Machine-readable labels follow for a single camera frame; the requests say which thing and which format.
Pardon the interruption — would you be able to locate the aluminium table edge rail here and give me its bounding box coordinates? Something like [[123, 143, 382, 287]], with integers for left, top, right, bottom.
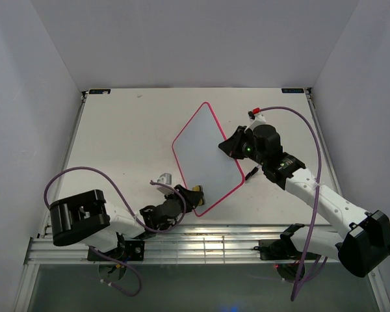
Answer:
[[25, 224, 345, 266]]

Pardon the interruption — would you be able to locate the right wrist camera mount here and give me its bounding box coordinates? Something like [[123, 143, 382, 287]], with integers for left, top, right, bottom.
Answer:
[[248, 108, 267, 131]]

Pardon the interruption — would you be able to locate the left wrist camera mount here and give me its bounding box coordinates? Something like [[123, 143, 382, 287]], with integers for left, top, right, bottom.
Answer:
[[150, 173, 172, 194]]

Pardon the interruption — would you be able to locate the right blue table label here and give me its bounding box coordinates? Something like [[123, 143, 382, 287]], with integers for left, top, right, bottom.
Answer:
[[281, 88, 305, 94]]

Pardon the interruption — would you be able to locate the blue table label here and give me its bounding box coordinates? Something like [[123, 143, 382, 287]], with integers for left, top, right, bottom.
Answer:
[[281, 88, 305, 94], [88, 89, 111, 95]]

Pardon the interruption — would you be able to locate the pink framed whiteboard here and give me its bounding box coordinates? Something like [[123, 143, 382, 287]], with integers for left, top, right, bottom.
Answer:
[[172, 102, 244, 217]]

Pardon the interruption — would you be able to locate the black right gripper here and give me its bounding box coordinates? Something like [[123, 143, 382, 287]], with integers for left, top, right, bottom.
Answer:
[[216, 127, 266, 166]]

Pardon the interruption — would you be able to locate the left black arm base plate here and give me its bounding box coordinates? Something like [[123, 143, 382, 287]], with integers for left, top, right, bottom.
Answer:
[[98, 240, 145, 261]]

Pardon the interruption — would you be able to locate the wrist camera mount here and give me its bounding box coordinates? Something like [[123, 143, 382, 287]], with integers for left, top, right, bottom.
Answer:
[[150, 173, 172, 194], [248, 108, 267, 131]]

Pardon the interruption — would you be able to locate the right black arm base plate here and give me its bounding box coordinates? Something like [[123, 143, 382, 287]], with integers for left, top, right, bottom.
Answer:
[[253, 239, 302, 261]]

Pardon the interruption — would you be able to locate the left blue table label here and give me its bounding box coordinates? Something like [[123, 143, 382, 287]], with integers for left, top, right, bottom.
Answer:
[[88, 89, 111, 95]]

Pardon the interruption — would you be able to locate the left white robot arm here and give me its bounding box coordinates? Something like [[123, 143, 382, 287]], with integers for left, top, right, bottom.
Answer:
[[50, 185, 205, 260]]

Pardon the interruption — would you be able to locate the yellow whiteboard eraser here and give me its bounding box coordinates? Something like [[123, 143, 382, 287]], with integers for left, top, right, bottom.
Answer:
[[192, 185, 205, 207]]

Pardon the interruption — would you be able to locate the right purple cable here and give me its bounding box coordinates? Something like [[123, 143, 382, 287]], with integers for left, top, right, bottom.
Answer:
[[256, 105, 329, 302]]

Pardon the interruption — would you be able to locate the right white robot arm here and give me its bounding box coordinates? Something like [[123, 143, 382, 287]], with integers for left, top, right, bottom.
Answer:
[[218, 124, 390, 278]]

